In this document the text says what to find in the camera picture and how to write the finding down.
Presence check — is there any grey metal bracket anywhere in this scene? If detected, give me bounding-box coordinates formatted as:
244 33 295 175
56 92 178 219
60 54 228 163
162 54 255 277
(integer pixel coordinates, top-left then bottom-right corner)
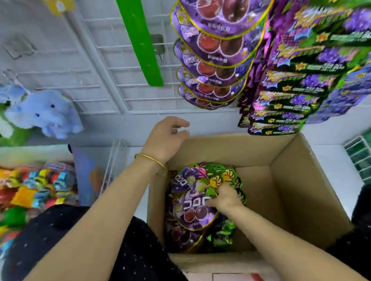
150 33 167 61

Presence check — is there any brown cardboard box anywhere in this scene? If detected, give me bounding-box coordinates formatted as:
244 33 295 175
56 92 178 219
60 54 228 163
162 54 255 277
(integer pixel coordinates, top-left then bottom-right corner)
141 125 357 280

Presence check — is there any blue plush elephant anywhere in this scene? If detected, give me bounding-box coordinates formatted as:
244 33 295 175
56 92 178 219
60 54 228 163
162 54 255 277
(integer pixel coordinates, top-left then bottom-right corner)
3 86 85 144

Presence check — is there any row of purple gummy bags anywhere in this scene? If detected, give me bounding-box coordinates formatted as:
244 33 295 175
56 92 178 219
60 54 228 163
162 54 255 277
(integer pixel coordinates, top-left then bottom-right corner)
169 0 290 113

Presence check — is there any pale blue plush toy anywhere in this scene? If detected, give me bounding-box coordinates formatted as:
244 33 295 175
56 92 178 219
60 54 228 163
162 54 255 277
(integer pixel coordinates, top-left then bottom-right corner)
0 83 29 107

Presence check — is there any gold bangle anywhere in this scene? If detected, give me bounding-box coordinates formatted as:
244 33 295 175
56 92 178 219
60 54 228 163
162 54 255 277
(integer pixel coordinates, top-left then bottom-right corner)
134 151 169 178

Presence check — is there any person's left hand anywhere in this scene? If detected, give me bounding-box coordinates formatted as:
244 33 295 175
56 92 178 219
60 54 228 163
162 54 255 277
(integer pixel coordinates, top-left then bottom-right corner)
139 115 193 166

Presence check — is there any white wire grid rack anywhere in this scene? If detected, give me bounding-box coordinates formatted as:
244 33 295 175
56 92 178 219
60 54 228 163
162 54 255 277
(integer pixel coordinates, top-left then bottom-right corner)
28 0 241 125

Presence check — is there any yellow paper tag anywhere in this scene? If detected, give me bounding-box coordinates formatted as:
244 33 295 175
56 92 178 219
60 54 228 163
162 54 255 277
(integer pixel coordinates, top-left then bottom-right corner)
41 0 77 18

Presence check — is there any pile of colourful small toys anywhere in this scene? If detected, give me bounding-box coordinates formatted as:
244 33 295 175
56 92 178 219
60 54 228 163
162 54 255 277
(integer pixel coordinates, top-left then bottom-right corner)
0 160 83 251

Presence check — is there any green dinosaur candy packet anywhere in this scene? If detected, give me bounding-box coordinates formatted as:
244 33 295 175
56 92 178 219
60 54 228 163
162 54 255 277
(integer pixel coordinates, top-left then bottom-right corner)
205 215 238 249
203 161 247 208

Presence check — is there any person's right forearm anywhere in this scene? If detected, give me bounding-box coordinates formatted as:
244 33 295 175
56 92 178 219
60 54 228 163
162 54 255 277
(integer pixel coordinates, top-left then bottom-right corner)
221 196 369 281

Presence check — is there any black dotted garment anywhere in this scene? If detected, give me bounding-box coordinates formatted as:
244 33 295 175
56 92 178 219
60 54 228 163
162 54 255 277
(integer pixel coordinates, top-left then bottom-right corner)
0 183 371 281

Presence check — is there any white wire basket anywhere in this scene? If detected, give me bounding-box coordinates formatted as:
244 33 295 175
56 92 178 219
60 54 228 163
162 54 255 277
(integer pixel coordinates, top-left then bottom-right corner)
343 134 371 188

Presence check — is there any person's left forearm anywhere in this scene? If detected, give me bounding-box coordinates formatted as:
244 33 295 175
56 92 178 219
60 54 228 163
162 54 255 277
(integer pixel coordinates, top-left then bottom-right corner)
0 152 175 281

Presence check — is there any person's right hand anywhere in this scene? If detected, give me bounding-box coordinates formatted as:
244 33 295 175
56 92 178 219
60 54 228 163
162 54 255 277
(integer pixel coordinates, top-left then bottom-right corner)
204 181 245 215

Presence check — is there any clear wall hook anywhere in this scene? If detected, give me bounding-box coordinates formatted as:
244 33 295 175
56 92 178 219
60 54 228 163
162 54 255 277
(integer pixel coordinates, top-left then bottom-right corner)
2 31 38 61

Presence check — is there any white wire divider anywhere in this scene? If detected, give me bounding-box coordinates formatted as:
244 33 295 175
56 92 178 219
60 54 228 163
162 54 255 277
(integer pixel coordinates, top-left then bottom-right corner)
96 139 131 197

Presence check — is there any purple grape candy packet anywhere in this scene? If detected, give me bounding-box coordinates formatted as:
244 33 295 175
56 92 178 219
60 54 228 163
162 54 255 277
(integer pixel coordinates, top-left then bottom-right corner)
168 163 210 197
171 187 221 233
165 219 207 254

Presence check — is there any row of green starred bags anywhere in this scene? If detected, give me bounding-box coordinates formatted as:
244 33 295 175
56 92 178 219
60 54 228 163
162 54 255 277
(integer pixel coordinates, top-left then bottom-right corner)
229 0 371 139

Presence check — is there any green plastic strip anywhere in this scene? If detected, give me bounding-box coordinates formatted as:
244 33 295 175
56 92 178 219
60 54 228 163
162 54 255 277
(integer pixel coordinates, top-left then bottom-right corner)
113 0 165 90

